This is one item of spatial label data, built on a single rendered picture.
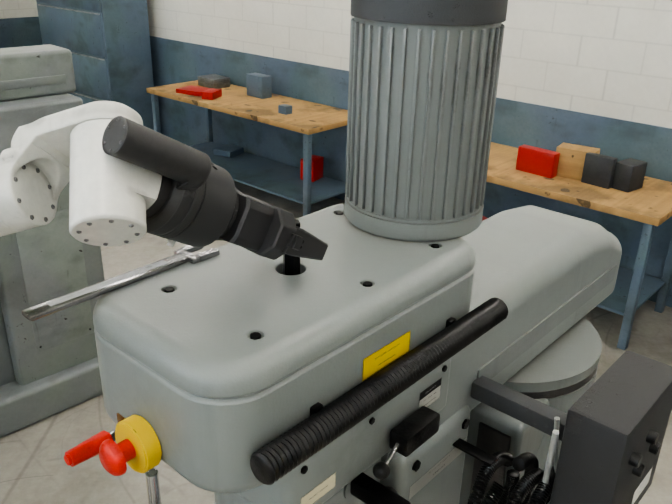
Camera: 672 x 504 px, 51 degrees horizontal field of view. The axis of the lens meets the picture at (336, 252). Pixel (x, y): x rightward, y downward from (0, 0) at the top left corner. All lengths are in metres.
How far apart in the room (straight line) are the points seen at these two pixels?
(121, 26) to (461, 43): 7.34
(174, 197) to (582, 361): 0.91
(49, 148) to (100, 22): 7.34
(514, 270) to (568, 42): 4.09
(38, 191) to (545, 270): 0.85
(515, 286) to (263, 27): 6.03
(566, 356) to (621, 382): 0.37
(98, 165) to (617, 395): 0.70
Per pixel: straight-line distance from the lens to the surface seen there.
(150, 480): 1.46
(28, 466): 3.66
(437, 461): 1.11
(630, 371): 1.06
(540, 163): 4.75
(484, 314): 0.96
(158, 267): 0.86
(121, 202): 0.63
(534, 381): 1.29
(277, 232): 0.74
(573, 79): 5.22
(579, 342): 1.44
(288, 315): 0.75
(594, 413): 0.95
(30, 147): 0.70
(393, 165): 0.91
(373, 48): 0.90
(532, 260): 1.26
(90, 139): 0.66
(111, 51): 8.08
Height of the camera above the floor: 2.26
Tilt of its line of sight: 24 degrees down
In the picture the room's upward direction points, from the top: 2 degrees clockwise
